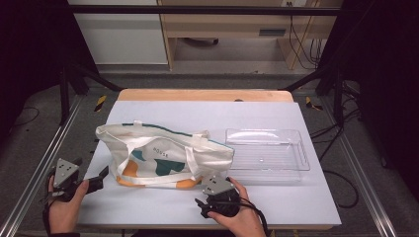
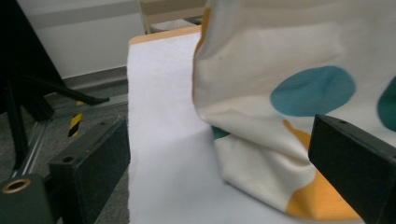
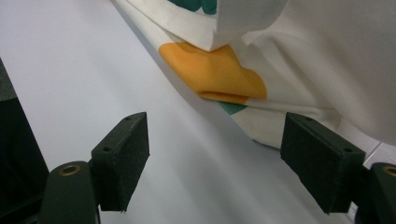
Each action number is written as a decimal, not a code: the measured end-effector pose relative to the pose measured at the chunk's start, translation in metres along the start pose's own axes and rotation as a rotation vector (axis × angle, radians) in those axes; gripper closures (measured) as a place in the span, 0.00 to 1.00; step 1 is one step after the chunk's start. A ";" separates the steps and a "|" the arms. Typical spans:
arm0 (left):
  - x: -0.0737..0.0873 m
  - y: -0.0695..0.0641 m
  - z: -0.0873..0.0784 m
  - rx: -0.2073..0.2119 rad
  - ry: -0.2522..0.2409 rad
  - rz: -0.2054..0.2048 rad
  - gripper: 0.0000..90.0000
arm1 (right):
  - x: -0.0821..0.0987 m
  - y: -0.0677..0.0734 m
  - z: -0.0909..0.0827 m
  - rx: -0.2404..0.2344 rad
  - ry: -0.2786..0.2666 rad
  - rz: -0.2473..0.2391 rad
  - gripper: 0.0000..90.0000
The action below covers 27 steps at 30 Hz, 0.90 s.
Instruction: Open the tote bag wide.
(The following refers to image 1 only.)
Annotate white table mat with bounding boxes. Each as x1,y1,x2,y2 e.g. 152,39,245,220
76,100,343,229

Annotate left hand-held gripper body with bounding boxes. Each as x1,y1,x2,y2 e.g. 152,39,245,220
48,157,90,202

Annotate aluminium rail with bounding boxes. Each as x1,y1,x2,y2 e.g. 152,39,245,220
0,94,85,237
319,96,399,237

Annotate black floor cables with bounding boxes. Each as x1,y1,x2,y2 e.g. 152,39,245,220
308,107,361,209

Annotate light wooden desk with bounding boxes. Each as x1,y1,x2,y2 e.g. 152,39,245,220
157,0,344,71

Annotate person's right hand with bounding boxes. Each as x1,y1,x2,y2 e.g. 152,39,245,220
207,177,268,237

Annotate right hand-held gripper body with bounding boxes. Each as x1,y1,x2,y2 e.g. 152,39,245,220
201,175,244,219

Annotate black curtain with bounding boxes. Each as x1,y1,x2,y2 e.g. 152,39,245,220
315,0,419,201
0,0,101,141

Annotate hanging black cables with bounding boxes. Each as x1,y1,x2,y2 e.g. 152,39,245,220
287,1,326,71

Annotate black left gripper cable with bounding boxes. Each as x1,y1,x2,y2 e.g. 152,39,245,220
41,192,53,237

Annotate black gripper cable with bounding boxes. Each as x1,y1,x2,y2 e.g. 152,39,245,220
210,196,272,237
41,192,53,237

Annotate thin black floor cable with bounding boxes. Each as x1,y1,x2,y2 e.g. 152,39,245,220
12,106,42,128

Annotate white canvas tote bag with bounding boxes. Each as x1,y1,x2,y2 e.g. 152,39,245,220
95,119,235,191

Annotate wooden table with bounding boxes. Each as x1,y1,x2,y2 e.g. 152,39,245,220
117,87,294,103

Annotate clear plastic tray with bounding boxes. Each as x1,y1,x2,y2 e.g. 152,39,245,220
224,127,311,183

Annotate yellow black floor tape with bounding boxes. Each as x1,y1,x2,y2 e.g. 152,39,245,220
304,96,324,112
94,95,109,114

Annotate white cabinet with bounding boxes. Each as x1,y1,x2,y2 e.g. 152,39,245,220
66,0,169,66

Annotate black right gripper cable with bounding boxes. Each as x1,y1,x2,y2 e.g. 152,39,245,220
210,196,272,237

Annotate black metal frame stand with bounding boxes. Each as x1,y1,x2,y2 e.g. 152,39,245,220
58,60,124,126
281,60,346,128

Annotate person's left hand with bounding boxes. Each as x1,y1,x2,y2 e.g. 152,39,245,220
47,177,90,234

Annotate black horizontal frame bar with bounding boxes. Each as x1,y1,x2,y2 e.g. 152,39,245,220
66,4,344,17

